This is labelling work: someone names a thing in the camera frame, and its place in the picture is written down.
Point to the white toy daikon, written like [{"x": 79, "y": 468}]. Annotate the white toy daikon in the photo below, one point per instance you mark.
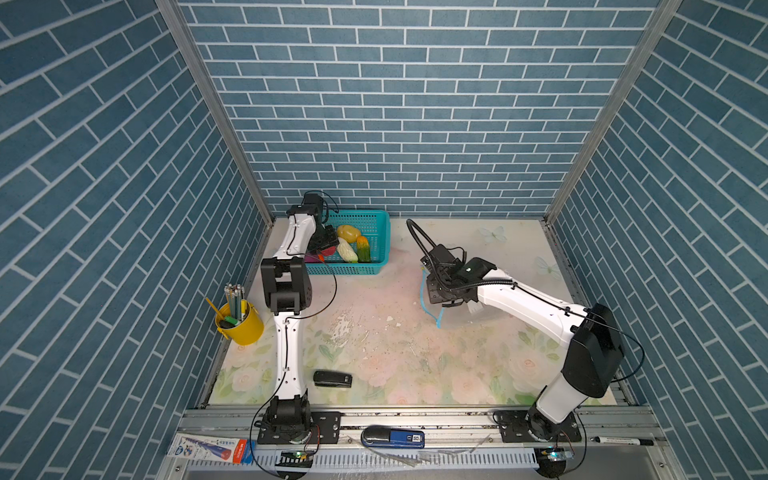
[{"x": 346, "y": 252}]

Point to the red blue pencil box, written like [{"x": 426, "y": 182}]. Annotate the red blue pencil box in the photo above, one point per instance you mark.
[{"x": 218, "y": 449}]

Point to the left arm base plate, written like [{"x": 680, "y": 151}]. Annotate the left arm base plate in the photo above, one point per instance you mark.
[{"x": 320, "y": 427}]

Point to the blue black box cutter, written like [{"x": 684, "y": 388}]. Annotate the blue black box cutter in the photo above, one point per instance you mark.
[{"x": 391, "y": 437}]

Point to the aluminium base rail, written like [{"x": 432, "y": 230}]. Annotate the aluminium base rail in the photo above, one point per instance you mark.
[{"x": 461, "y": 442}]

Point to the orange green toy corn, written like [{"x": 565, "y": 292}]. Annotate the orange green toy corn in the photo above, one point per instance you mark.
[{"x": 363, "y": 250}]

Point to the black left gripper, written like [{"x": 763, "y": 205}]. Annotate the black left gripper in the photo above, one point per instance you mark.
[{"x": 330, "y": 238}]

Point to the clear zip top bag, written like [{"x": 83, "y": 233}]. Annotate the clear zip top bag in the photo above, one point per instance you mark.
[{"x": 454, "y": 313}]

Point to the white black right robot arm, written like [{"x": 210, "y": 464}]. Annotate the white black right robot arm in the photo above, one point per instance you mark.
[{"x": 594, "y": 347}]

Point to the black stapler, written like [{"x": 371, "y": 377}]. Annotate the black stapler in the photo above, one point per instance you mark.
[{"x": 332, "y": 379}]

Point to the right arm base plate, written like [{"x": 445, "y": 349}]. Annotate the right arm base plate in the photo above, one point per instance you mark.
[{"x": 518, "y": 426}]

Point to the black marker pen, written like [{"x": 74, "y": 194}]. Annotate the black marker pen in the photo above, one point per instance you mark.
[{"x": 625, "y": 441}]

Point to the yellow pen cup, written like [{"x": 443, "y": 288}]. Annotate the yellow pen cup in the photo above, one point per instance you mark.
[{"x": 237, "y": 319}]

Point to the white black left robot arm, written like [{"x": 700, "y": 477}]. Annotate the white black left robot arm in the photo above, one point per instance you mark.
[{"x": 288, "y": 295}]

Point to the teal plastic basket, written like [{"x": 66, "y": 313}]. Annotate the teal plastic basket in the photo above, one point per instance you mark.
[{"x": 372, "y": 245}]

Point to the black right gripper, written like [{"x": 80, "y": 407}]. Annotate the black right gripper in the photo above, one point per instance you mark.
[{"x": 433, "y": 295}]

